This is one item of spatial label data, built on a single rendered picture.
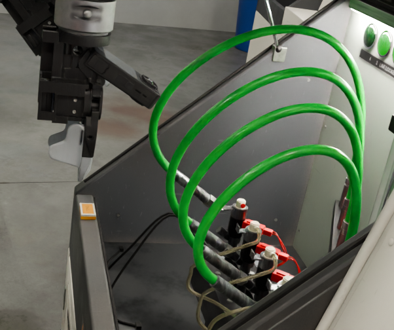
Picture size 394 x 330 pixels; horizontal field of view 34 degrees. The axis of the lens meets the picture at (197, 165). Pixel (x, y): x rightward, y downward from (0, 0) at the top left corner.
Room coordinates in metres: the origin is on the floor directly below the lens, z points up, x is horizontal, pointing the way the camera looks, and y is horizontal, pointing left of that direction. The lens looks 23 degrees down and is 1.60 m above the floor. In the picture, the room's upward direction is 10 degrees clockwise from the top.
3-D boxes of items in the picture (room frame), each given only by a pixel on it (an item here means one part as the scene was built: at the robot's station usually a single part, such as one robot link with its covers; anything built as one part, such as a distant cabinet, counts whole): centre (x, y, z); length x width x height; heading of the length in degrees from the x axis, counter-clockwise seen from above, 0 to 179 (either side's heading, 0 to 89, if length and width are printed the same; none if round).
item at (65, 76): (0.82, 0.18, 1.35); 0.09 x 0.08 x 0.12; 106
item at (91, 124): (0.80, 0.15, 1.29); 0.05 x 0.02 x 0.09; 16
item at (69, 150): (0.80, 0.17, 1.24); 0.06 x 0.03 x 0.09; 106
